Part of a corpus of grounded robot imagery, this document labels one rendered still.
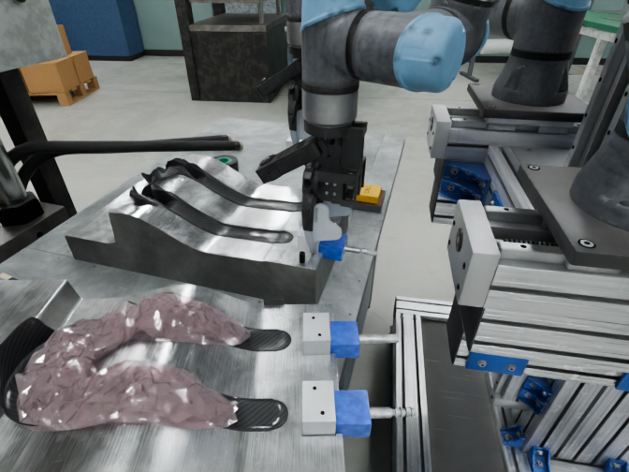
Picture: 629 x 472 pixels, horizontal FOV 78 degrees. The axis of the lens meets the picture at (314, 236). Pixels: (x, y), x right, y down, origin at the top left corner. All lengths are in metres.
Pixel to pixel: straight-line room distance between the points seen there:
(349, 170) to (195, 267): 0.33
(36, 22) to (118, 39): 6.33
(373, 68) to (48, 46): 1.03
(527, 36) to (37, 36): 1.17
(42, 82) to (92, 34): 2.63
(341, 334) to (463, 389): 0.86
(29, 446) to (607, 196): 0.68
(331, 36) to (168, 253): 0.45
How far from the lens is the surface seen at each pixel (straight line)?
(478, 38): 0.59
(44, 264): 0.92
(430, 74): 0.44
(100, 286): 0.81
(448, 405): 1.31
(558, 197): 0.58
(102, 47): 7.82
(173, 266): 0.74
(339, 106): 0.52
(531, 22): 0.97
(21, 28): 1.31
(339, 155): 0.56
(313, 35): 0.50
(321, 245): 0.63
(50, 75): 5.33
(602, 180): 0.55
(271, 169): 0.59
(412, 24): 0.45
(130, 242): 0.76
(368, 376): 1.58
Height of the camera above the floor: 1.28
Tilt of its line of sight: 35 degrees down
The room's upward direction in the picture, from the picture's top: straight up
